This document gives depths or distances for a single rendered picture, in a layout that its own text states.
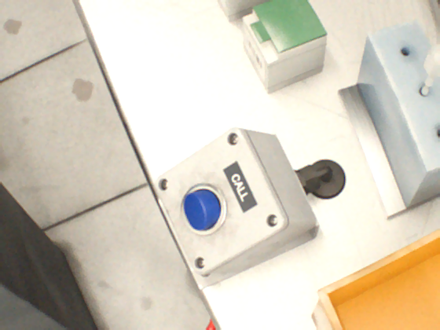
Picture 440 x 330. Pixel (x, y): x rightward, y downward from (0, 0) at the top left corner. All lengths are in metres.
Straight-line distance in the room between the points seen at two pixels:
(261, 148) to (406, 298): 0.15
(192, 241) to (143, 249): 0.96
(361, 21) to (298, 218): 0.19
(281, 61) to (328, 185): 0.09
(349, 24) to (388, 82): 0.13
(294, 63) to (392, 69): 0.09
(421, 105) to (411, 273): 0.13
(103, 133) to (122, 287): 0.27
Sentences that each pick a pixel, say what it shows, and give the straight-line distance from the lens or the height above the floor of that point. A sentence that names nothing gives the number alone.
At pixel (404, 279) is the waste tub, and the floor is 0.88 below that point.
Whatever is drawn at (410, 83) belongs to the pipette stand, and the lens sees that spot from 0.59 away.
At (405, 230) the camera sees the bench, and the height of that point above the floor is 0.88.
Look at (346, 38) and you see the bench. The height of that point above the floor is 0.88.
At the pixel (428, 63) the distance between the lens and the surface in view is 0.54.
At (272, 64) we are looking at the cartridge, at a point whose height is 0.93.
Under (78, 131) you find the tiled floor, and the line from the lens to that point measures 1.63.
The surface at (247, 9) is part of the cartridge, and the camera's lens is 0.70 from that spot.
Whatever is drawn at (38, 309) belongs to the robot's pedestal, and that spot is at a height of 0.52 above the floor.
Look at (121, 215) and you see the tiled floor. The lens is 1.57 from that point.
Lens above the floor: 1.51
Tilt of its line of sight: 72 degrees down
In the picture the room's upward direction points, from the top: 7 degrees counter-clockwise
